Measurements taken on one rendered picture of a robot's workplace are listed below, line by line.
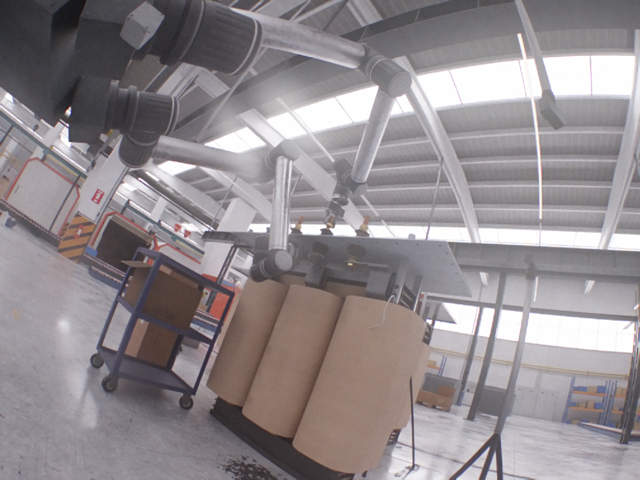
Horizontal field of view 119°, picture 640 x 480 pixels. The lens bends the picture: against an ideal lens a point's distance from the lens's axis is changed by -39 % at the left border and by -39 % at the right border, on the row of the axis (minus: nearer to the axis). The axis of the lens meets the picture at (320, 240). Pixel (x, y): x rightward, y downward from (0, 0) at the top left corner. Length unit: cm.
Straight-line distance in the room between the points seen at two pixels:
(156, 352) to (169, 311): 79
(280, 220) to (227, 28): 104
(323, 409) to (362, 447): 28
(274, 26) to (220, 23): 42
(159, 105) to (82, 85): 38
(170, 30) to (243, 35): 21
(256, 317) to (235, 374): 41
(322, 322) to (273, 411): 58
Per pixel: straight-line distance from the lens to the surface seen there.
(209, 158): 184
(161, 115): 152
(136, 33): 69
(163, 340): 272
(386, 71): 147
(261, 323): 203
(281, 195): 170
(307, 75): 555
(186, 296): 203
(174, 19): 88
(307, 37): 137
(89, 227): 1156
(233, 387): 208
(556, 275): 1068
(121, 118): 149
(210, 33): 90
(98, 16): 77
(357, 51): 155
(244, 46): 94
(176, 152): 178
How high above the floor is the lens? 74
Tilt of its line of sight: 20 degrees up
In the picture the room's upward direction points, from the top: 21 degrees clockwise
